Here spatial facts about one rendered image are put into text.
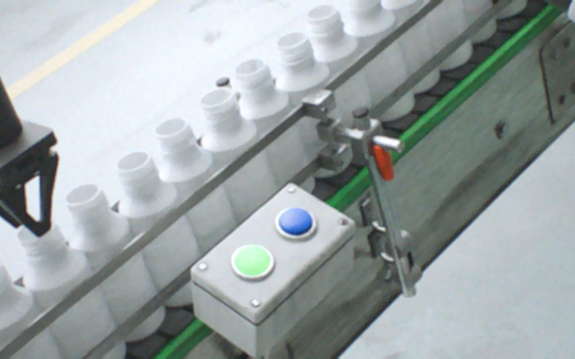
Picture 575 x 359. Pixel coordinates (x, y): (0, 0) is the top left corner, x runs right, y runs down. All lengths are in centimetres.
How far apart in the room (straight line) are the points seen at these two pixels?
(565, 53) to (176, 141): 63
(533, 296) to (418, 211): 127
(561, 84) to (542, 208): 132
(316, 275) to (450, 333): 156
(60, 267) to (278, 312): 20
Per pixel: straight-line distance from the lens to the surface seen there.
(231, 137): 125
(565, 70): 166
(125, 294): 121
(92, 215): 117
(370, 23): 139
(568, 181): 303
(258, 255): 109
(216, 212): 125
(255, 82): 128
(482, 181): 156
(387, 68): 141
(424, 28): 146
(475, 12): 154
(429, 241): 149
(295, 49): 131
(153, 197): 120
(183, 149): 122
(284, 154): 131
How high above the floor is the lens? 174
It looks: 32 degrees down
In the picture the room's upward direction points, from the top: 18 degrees counter-clockwise
